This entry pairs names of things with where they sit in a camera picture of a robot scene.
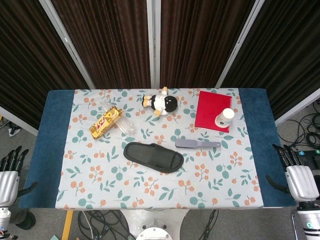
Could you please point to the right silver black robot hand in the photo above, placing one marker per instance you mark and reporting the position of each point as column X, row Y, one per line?
column 302, row 182

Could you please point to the black rubber slipper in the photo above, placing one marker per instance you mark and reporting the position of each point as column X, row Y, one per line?
column 150, row 156

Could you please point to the white table pedestal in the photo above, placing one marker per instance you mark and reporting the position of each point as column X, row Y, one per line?
column 130, row 217

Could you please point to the black white plush doll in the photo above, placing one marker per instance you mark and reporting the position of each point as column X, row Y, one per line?
column 163, row 102

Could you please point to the white paper cup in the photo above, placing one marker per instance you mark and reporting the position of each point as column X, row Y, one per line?
column 225, row 117

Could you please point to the brown curtain partition panel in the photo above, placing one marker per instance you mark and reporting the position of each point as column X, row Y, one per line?
column 287, row 50
column 200, row 45
column 25, row 62
column 107, row 45

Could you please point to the gold snack package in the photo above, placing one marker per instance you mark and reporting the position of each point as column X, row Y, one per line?
column 105, row 122

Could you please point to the red spiral notebook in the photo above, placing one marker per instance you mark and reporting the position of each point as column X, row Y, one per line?
column 207, row 110

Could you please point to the blue table cover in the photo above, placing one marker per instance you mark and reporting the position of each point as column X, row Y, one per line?
column 50, row 150

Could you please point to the floral printed tablecloth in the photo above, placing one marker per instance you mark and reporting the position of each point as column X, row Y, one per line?
column 150, row 190

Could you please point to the black equipment box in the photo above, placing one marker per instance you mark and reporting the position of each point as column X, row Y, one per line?
column 313, row 160

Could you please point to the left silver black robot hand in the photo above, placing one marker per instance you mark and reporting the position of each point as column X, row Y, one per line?
column 8, row 185

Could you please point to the white round robot torso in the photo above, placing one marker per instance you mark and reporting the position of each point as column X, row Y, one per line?
column 153, row 233

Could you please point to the clear plastic cup stack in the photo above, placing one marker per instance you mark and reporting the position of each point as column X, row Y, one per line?
column 126, row 126

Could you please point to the white paper scrap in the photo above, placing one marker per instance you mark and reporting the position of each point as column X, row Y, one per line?
column 14, row 130

